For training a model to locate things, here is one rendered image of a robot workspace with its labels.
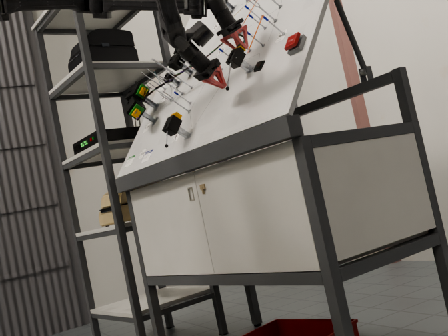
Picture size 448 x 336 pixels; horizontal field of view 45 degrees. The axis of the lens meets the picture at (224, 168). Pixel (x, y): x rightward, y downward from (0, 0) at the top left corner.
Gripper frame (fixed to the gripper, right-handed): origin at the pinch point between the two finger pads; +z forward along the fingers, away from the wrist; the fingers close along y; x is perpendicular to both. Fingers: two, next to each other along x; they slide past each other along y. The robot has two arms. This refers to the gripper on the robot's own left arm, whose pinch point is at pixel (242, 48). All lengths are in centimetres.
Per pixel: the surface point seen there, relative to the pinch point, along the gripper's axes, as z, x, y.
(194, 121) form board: 15.5, 19.7, 24.4
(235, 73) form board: 7.3, 1.7, 9.4
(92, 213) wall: 66, 28, 244
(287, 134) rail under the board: 23, 26, -37
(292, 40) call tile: 3.8, 0.3, -27.0
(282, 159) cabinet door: 31, 27, -29
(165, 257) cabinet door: 59, 53, 50
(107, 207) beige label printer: 39, 49, 103
